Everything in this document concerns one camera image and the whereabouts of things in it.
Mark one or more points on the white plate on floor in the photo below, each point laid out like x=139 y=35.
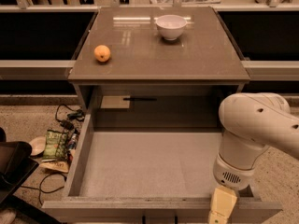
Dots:
x=38 y=145

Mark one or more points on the green chip bag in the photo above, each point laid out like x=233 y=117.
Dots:
x=55 y=148

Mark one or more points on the yellow snack bag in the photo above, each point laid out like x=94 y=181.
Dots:
x=60 y=166

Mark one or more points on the blue snack package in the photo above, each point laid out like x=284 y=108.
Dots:
x=72 y=143

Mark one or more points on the orange fruit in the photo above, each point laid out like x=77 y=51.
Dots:
x=102 y=53

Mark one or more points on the grey top drawer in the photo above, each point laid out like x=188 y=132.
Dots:
x=145 y=155

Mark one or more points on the white bowl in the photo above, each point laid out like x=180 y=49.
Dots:
x=170 y=27

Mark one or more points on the black chair base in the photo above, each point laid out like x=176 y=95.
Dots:
x=15 y=167

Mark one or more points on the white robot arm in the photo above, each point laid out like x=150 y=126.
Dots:
x=252 y=122

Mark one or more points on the grey drawer cabinet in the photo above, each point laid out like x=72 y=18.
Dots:
x=151 y=83

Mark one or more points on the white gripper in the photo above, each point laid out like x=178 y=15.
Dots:
x=232 y=173

